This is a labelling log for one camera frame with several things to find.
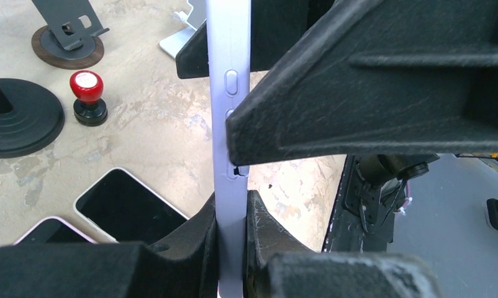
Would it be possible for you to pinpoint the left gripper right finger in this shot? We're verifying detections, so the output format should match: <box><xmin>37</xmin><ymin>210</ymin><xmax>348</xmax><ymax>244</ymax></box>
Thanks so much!
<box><xmin>245</xmin><ymin>191</ymin><xmax>441</xmax><ymax>297</ymax></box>

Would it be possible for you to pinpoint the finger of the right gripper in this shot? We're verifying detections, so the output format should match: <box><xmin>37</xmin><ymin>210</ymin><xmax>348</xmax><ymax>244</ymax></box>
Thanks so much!
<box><xmin>175</xmin><ymin>0</ymin><xmax>334</xmax><ymax>79</ymax></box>
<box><xmin>226</xmin><ymin>1</ymin><xmax>498</xmax><ymax>165</ymax></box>

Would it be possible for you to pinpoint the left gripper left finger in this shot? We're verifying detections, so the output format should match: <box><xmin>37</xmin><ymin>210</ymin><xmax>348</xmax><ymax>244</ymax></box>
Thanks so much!
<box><xmin>0</xmin><ymin>197</ymin><xmax>219</xmax><ymax>297</ymax></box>

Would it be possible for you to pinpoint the black phone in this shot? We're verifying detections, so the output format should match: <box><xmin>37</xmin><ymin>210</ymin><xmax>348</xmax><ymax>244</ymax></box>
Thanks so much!
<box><xmin>204</xmin><ymin>0</ymin><xmax>252</xmax><ymax>298</ymax></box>
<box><xmin>73</xmin><ymin>167</ymin><xmax>188</xmax><ymax>245</ymax></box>

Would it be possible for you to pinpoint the pink case phone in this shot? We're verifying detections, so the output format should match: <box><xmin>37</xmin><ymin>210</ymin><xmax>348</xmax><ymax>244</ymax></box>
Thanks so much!
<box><xmin>14</xmin><ymin>216</ymin><xmax>96</xmax><ymax>245</ymax></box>

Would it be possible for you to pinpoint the black phone stand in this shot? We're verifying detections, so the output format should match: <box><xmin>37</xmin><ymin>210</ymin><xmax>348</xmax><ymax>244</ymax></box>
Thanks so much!
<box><xmin>0</xmin><ymin>78</ymin><xmax>65</xmax><ymax>158</ymax></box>

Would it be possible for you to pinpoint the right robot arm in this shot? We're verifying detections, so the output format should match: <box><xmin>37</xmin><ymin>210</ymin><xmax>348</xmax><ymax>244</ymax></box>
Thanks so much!
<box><xmin>176</xmin><ymin>1</ymin><xmax>498</xmax><ymax>248</ymax></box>

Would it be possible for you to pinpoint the silver phone stand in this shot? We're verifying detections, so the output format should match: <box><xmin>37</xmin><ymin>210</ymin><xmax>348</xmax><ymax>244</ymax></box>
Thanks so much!
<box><xmin>159</xmin><ymin>0</ymin><xmax>206</xmax><ymax>59</ymax></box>

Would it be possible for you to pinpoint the red black stamp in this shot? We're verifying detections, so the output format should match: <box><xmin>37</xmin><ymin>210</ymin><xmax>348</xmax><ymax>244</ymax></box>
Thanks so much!
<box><xmin>69</xmin><ymin>70</ymin><xmax>108</xmax><ymax>127</ymax></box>

